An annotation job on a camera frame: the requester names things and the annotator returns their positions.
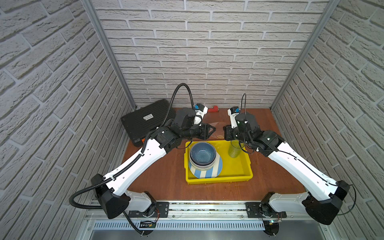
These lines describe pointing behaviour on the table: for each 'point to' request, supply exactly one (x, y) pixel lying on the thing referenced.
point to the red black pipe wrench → (214, 109)
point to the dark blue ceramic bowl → (202, 153)
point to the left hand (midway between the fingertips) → (214, 126)
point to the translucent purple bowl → (202, 168)
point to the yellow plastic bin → (234, 169)
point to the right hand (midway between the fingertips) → (225, 126)
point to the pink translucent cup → (219, 133)
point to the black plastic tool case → (138, 123)
